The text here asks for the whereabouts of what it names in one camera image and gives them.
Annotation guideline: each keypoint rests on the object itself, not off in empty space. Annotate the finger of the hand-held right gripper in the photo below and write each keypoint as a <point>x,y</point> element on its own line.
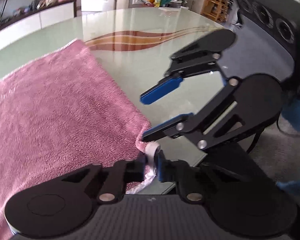
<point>170,123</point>
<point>162,90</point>

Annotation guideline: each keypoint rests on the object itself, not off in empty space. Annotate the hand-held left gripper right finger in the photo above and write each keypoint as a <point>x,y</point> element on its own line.
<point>161,167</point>

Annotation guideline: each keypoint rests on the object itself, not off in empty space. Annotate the wooden rack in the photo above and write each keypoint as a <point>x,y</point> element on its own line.
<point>216,5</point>

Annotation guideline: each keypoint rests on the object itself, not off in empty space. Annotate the pink towel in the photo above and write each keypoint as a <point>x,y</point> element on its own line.
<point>52,110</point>

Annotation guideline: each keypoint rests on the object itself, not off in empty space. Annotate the white television cabinet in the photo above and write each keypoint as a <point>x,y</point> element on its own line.
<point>27,22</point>

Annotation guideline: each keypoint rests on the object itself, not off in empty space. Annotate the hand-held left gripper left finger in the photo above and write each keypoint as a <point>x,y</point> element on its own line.
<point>135,170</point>

